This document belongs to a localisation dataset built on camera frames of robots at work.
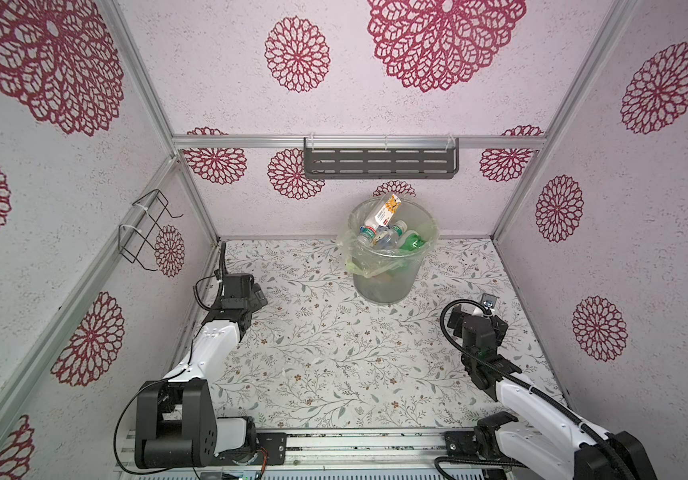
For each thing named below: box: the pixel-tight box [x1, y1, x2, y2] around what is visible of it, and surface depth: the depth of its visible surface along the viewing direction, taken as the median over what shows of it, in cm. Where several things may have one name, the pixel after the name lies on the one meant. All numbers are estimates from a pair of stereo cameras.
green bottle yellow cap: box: [400, 233, 426, 251], surface depth 85 cm
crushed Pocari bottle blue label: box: [372, 220, 408, 250], surface depth 93 cm
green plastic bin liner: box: [336, 197, 439, 279], surface depth 86 cm
